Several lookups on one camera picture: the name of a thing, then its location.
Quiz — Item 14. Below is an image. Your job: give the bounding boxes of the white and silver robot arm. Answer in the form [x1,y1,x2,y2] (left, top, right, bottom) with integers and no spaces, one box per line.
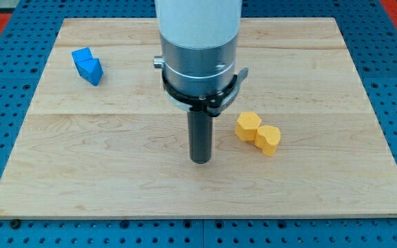
[154,0,242,111]

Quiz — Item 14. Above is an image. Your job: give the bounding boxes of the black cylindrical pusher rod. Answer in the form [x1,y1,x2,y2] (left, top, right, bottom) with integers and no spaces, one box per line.
[187,110,213,164]

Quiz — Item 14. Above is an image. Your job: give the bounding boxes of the yellow hexagon block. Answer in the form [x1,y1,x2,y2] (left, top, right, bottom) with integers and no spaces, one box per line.
[235,112,261,141]

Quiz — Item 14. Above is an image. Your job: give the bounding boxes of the yellow heart block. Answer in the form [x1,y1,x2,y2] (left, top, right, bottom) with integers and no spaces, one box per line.
[254,125,281,156]

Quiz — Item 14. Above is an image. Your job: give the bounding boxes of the light wooden board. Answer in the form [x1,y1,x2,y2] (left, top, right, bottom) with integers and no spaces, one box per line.
[0,18,397,220]

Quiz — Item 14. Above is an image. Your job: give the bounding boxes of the blue triangular block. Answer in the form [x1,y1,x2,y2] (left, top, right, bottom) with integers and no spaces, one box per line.
[76,59,103,86]

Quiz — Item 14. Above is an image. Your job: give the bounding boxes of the blue cube block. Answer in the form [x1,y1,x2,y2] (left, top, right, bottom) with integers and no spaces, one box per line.
[71,48,93,65]

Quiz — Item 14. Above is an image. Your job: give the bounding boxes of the black clamp ring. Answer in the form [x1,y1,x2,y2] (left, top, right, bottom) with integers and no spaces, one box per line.
[161,67,250,118]

